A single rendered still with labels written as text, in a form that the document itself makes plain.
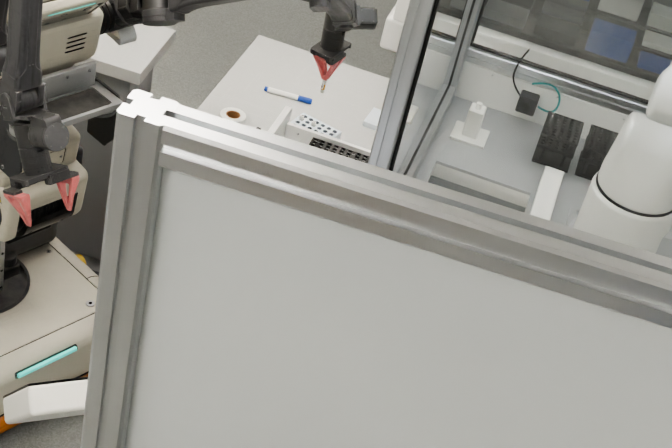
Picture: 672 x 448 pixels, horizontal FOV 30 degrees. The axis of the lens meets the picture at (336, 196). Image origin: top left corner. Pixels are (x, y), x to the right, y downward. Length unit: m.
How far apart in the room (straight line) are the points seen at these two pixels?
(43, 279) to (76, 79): 0.82
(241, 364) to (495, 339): 0.24
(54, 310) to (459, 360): 2.42
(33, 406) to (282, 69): 1.88
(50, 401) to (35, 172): 0.69
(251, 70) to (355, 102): 0.31
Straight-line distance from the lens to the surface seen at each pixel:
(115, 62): 3.51
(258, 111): 3.40
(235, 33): 5.28
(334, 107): 3.48
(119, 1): 2.86
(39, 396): 1.94
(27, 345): 3.30
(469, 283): 1.01
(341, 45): 3.12
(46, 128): 2.43
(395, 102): 2.22
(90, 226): 3.90
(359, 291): 1.04
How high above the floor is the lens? 2.60
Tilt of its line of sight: 36 degrees down
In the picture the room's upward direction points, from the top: 14 degrees clockwise
